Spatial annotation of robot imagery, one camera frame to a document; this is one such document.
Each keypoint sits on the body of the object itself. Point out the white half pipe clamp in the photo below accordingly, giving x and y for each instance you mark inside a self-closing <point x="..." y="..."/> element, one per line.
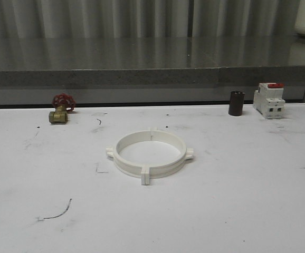
<point x="129" y="168"/>
<point x="167" y="168"/>

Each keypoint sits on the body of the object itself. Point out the grey stone counter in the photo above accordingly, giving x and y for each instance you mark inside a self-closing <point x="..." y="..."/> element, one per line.
<point x="172" y="70"/>

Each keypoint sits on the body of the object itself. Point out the dark brown cylindrical capacitor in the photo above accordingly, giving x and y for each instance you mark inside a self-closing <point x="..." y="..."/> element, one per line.
<point x="236" y="103"/>

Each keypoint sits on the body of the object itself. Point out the brass valve red handwheel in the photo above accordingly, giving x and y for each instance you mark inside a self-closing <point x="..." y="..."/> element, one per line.
<point x="63" y="105"/>

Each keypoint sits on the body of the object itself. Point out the white circuit breaker red switch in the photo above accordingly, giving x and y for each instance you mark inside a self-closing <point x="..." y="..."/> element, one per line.
<point x="268" y="100"/>

